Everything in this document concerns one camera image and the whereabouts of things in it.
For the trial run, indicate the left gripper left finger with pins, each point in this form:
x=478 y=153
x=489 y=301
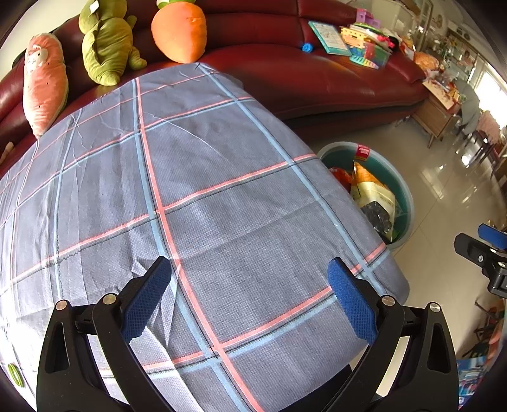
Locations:
x=140 y=296

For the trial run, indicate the grey plaid tablecloth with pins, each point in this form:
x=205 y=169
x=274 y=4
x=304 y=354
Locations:
x=183 y=163

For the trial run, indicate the green dinosaur plush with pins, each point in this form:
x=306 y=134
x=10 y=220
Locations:
x=107 y=44

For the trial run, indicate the wooden side table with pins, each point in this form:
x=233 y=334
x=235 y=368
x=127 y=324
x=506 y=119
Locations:
x=438 y=113

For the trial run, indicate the teal children's book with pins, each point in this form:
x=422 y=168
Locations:
x=330 y=39

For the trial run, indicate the teal round trash bin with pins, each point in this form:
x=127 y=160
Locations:
x=343 y=154

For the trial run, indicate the dark red leather sofa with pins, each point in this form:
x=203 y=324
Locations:
x=259 y=43

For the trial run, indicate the yellow black snack bag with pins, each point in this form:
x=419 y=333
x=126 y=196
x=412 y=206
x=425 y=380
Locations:
x=375 y=200

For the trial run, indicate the orange carrot plush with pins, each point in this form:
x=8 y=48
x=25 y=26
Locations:
x=179 y=30

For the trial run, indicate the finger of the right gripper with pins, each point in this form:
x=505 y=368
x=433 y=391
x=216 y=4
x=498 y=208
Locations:
x=496 y=238
x=487 y=258

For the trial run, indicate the red snack packet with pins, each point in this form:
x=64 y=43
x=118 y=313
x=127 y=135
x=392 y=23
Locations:
x=343 y=177

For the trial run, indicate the pink carrot plush pillow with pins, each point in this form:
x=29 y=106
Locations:
x=45 y=84

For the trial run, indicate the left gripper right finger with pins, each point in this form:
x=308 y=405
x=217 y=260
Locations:
x=356 y=297

